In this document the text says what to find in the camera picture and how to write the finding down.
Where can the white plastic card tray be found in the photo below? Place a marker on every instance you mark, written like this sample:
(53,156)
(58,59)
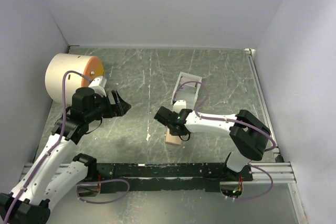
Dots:
(187,88)

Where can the cream cylindrical drawer cabinet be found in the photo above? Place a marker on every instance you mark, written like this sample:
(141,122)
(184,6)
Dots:
(90,66)

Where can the beige leather card holder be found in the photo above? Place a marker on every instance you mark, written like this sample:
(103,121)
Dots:
(171,139)

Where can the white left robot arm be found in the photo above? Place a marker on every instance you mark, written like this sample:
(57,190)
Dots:
(35,196)

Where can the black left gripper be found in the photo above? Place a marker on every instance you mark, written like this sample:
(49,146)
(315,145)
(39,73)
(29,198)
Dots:
(113,109)

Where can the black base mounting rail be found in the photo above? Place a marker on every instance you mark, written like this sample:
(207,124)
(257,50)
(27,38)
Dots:
(118,177)

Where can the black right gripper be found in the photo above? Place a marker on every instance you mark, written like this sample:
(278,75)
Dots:
(172,134)

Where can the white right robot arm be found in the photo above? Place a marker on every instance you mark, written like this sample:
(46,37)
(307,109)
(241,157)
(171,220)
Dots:
(250,136)

